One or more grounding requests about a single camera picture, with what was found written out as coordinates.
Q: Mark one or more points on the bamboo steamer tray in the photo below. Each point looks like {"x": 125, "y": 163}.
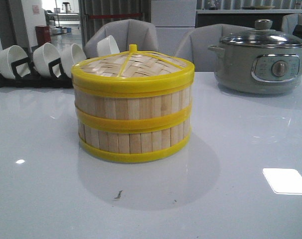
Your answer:
{"x": 133, "y": 115}
{"x": 135, "y": 147}

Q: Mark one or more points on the white bowl right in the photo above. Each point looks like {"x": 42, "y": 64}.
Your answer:
{"x": 107, "y": 46}

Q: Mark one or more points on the grey chair centre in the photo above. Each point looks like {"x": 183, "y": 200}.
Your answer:
{"x": 194, "y": 44}

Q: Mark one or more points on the glass pot lid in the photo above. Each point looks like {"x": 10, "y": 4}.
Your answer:
{"x": 263, "y": 36}

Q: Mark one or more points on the black dish rack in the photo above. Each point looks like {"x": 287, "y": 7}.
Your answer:
{"x": 57, "y": 79}

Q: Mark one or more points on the white bowl far left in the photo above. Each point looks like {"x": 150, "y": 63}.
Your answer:
{"x": 9, "y": 55}

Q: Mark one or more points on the grey chair far right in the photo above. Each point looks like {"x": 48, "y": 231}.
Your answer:
{"x": 292, "y": 24}

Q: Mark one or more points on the white bowl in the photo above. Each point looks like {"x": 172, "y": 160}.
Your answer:
{"x": 70, "y": 56}
{"x": 9, "y": 55}
{"x": 107, "y": 46}
{"x": 42, "y": 56}

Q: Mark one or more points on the grey electric cooking pot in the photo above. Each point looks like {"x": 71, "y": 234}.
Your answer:
{"x": 259, "y": 70}

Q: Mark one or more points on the dark counter shelf background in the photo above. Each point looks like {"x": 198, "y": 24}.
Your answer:
{"x": 242, "y": 17}

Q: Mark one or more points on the white cabinet background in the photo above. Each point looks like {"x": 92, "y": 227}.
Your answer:
{"x": 172, "y": 19}

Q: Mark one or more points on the woven bamboo steamer lid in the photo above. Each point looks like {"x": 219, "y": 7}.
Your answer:
{"x": 133, "y": 74}

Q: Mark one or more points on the grey chair left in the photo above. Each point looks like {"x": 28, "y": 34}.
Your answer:
{"x": 125, "y": 32}

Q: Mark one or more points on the red bin background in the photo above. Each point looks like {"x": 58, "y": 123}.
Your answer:
{"x": 42, "y": 34}

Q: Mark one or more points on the grey chair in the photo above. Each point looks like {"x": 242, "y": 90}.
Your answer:
{"x": 125, "y": 32}
{"x": 292, "y": 24}
{"x": 194, "y": 44}

